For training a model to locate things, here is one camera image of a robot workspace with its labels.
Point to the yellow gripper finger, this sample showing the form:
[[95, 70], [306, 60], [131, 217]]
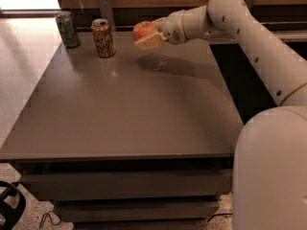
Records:
[[151, 41], [158, 23]]

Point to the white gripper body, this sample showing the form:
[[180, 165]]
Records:
[[173, 27]]

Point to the red apple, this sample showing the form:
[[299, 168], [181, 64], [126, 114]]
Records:
[[143, 29]]

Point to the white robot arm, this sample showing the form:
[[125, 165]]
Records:
[[270, 162]]

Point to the orange soda can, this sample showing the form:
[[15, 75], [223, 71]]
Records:
[[102, 35]]

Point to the green soda can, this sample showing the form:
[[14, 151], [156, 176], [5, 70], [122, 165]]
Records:
[[67, 29]]

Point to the grey drawer cabinet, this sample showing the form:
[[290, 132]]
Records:
[[143, 140]]

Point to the black round object on floor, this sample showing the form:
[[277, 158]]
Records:
[[12, 205]]

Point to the left metal wall bracket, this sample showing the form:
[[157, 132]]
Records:
[[106, 11]]

